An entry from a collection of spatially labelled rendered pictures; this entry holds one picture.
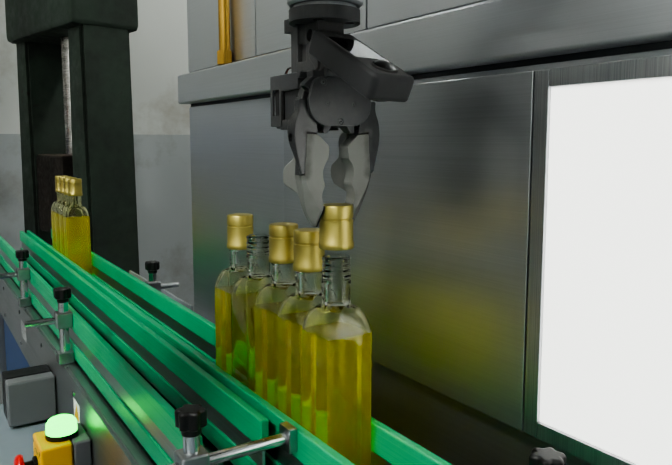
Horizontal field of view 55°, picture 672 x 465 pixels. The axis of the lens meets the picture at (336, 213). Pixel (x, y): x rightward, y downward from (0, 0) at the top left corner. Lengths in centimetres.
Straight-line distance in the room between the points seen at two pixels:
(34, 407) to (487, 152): 96
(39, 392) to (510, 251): 93
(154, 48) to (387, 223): 351
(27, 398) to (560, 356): 96
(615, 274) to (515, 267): 10
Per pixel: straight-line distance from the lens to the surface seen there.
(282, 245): 74
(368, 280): 82
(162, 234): 419
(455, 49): 71
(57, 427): 106
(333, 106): 63
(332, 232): 64
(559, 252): 61
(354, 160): 65
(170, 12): 426
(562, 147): 60
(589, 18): 61
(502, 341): 67
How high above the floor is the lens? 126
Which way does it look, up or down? 6 degrees down
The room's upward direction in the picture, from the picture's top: straight up
